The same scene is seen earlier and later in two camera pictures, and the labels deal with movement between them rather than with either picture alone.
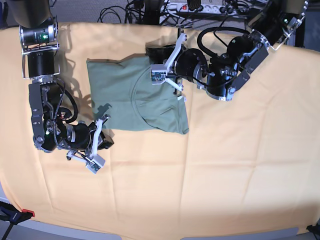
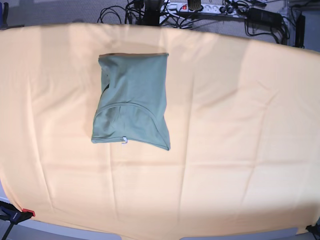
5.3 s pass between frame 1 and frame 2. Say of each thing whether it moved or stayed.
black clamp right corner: stayed
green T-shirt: moved
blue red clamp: stayed
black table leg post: stayed
